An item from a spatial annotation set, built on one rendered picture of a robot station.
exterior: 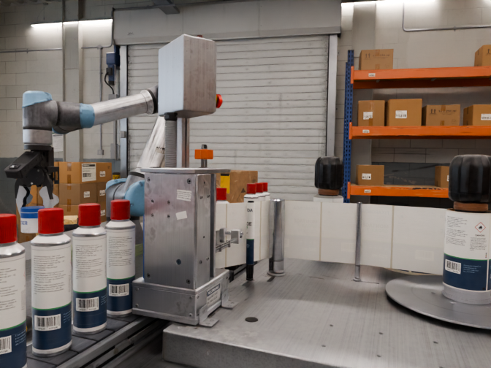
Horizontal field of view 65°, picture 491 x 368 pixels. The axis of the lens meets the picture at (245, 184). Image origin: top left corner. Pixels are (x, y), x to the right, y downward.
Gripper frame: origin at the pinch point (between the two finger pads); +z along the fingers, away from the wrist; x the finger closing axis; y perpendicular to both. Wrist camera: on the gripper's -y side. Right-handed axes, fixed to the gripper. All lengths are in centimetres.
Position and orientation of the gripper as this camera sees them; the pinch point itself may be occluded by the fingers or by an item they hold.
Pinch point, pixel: (33, 214)
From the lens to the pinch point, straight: 127.7
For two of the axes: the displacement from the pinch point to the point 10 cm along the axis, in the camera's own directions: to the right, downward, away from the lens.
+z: -0.1, 10.0, 0.5
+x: -10.0, -0.2, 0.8
